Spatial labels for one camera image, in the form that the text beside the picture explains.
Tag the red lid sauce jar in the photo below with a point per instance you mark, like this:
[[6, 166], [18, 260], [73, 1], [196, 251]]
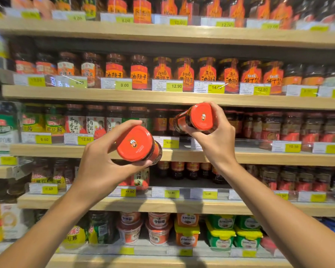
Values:
[[201, 117], [135, 143]]

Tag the small dark red-capped bottle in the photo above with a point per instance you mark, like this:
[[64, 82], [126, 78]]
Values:
[[217, 178], [164, 168], [192, 170], [177, 170]]

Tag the green yellow label jar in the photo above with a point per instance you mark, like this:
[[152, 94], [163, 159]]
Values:
[[55, 122], [32, 121]]

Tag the dark jar red label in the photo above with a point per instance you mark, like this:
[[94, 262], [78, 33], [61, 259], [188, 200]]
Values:
[[46, 66], [160, 122], [24, 65]]

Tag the jar yellow red label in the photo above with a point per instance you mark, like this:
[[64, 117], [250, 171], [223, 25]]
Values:
[[41, 174], [60, 177]]

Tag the row of price labels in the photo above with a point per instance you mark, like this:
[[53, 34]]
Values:
[[85, 139], [171, 193], [185, 252], [124, 18], [167, 85]]

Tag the row of dark chili jars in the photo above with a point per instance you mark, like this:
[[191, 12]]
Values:
[[293, 128]]

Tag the jar red white picture label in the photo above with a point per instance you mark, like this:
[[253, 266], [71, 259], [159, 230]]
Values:
[[75, 121], [114, 117], [96, 124]]

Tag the red packet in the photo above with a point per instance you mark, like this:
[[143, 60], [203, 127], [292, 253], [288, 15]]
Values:
[[268, 244]]

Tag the person's right hand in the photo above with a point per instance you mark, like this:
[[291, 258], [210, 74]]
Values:
[[220, 142]]

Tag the person's right forearm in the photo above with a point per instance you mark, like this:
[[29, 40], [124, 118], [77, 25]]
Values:
[[282, 220]]

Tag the person's left hand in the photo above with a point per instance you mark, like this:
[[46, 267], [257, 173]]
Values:
[[97, 167]]

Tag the white green seasoning bag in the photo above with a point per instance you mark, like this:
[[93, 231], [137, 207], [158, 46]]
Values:
[[5, 128]]

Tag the orange label chili jar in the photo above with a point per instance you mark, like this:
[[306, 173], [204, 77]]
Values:
[[141, 180]]

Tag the white box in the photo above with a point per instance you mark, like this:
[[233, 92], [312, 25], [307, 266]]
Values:
[[14, 221]]

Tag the orange tub yellow lid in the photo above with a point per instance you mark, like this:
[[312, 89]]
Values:
[[187, 219], [187, 237]]

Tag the person's right thumb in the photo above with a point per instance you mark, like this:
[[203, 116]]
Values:
[[196, 135]]

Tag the row of red-wrapped sauce jars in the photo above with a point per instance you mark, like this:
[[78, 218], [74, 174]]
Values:
[[142, 9]]

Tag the green paste tub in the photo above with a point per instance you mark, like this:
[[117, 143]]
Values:
[[248, 222], [220, 240], [222, 221], [248, 239]]

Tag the jar orange black-print label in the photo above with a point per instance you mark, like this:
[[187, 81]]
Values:
[[139, 72], [115, 66]]

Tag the row of brown-lid jars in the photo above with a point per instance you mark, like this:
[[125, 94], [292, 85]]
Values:
[[296, 180]]

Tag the dark jar green label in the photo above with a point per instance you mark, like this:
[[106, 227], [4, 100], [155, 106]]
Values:
[[139, 114]]

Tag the red paste tub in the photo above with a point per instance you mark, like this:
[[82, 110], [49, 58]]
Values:
[[130, 218], [159, 219], [158, 236], [129, 234]]

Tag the round yellow label jar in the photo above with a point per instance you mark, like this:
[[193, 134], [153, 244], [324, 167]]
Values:
[[75, 237]]

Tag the person's left thumb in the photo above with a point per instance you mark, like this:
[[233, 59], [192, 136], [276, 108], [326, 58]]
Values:
[[125, 130]]

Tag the side wooden shelf board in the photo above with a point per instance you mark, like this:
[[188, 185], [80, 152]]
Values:
[[0, 75], [2, 171]]

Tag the row of orange paper-topped jars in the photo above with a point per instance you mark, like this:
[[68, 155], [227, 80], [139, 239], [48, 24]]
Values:
[[208, 71]]

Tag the dark jar orange label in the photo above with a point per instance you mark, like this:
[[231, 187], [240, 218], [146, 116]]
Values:
[[313, 77], [292, 76]]

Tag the person's left forearm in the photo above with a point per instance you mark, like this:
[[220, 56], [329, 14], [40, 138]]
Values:
[[39, 234]]

